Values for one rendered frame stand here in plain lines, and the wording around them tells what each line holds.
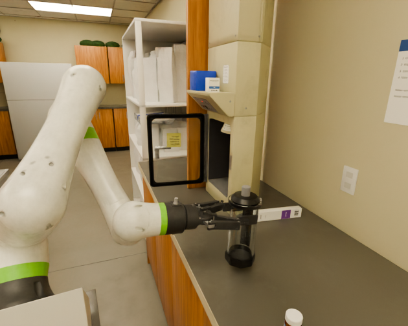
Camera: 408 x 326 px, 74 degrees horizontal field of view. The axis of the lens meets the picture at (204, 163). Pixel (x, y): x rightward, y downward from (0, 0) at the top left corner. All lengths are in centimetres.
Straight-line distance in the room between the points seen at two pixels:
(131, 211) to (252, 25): 87
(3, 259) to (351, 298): 92
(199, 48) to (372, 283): 124
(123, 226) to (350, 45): 109
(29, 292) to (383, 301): 94
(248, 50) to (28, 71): 518
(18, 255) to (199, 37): 121
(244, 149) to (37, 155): 84
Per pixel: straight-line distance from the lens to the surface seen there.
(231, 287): 93
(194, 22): 151
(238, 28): 119
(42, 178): 63
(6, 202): 62
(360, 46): 129
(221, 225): 79
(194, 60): 149
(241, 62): 118
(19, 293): 73
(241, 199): 84
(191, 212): 79
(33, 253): 75
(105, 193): 89
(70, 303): 66
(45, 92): 600
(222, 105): 115
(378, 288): 109
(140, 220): 73
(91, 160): 91
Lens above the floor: 157
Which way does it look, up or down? 17 degrees down
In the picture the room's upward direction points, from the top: 1 degrees clockwise
